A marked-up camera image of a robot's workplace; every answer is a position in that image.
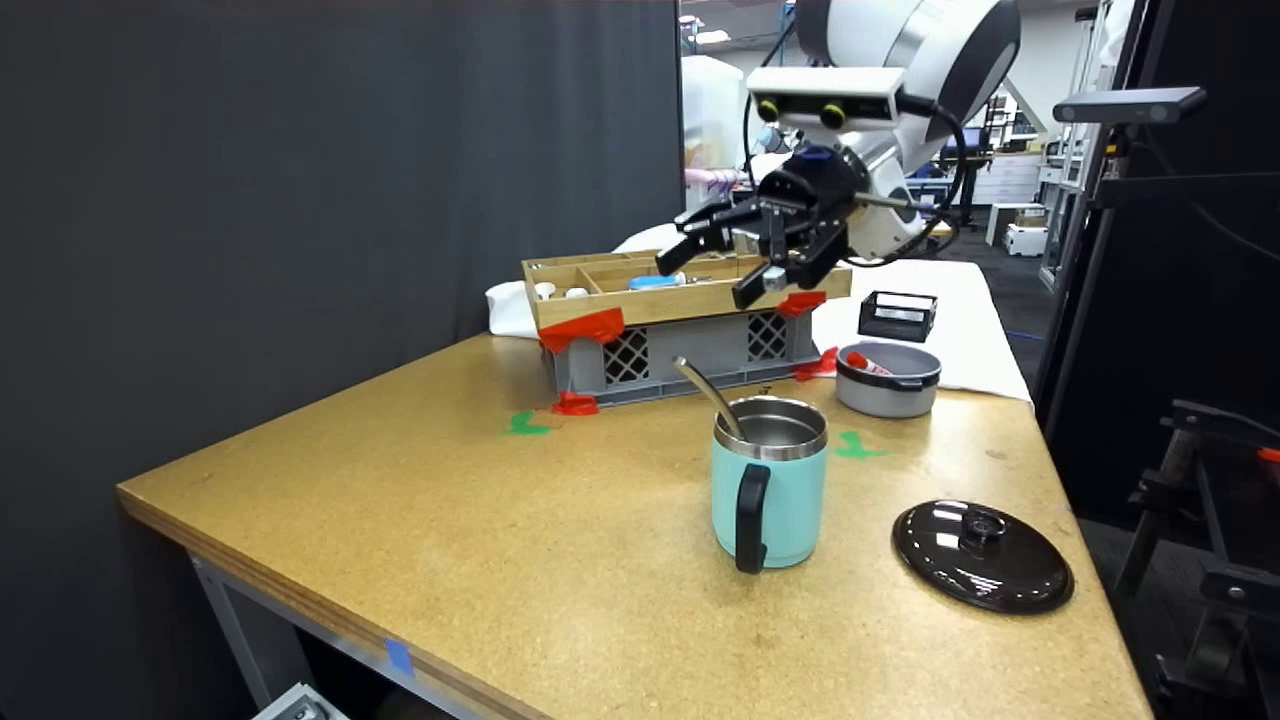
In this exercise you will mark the blue tape piece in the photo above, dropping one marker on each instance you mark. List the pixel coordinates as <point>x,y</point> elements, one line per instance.
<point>398,658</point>

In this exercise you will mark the grey plastic crate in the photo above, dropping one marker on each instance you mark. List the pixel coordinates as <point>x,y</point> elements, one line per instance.
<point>694,351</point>

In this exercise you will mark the silver metal spoon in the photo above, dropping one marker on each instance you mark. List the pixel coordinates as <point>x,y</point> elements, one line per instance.
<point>702,387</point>

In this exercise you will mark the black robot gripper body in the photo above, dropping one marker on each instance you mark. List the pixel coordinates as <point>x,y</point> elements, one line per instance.
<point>812,185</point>

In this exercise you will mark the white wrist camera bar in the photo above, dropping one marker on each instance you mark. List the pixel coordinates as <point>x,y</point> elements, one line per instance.
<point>826,93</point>

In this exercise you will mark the wooden cutlery tray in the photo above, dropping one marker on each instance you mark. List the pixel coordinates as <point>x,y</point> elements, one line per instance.
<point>624,305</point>

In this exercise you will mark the black stereo camera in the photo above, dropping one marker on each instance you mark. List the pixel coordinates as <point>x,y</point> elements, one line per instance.
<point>1135,107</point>

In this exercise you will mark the black mesh basket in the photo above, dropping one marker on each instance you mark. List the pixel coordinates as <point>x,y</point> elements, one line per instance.
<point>898,317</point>

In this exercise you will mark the black metal stand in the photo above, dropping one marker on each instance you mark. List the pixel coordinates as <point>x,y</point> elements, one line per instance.
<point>1213,560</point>

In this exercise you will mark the red grey crate with board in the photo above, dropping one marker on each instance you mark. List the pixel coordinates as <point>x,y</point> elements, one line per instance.
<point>975,322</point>

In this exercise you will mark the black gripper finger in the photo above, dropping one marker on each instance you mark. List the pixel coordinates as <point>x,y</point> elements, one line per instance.
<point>805,255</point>
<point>712,229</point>

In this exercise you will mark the black curtain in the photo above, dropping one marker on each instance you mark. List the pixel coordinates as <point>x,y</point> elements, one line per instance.
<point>335,201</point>

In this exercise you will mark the red and white marker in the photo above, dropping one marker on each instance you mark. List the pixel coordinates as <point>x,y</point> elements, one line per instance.
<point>857,360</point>

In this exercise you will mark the green tape piece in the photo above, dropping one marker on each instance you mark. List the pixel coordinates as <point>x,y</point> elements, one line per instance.
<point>853,444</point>
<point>528,424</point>

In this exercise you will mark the blue small utensil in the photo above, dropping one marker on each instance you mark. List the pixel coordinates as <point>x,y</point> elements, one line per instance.
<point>650,280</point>

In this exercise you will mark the black round lid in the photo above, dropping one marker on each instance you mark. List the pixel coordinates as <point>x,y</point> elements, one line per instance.
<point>983,560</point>

